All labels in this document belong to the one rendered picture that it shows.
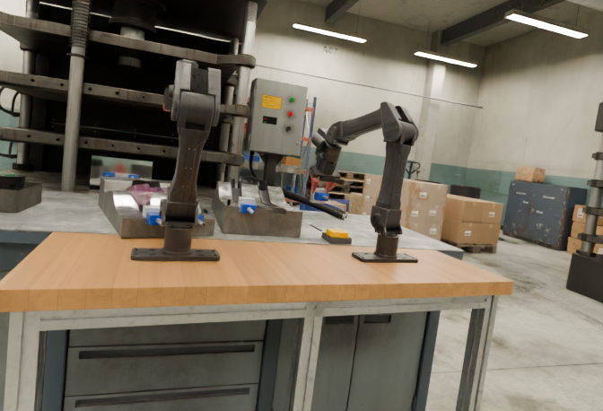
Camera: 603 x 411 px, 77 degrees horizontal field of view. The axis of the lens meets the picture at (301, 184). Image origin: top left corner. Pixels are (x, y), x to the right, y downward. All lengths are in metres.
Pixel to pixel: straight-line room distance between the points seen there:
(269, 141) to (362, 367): 1.22
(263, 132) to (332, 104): 6.47
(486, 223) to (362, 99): 4.18
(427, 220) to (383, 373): 3.75
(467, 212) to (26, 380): 5.33
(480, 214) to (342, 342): 4.64
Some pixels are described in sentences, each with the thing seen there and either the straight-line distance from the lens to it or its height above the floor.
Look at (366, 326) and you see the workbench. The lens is 1.49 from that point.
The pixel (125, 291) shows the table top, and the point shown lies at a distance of 0.78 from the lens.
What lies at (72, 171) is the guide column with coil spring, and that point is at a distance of 2.03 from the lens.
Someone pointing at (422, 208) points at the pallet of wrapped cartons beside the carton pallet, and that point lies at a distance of 5.11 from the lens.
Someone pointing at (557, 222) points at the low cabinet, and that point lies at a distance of 7.88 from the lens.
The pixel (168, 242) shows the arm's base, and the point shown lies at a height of 0.84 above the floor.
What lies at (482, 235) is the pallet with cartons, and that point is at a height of 0.26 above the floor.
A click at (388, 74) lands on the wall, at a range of 9.18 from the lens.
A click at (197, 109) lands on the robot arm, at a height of 1.14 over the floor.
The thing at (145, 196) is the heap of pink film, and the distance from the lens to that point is 1.27.
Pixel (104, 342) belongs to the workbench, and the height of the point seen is 0.46.
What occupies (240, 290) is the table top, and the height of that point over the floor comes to 0.79.
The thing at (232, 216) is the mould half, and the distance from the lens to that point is 1.22.
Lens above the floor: 1.07
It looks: 4 degrees down
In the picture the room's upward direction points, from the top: 7 degrees clockwise
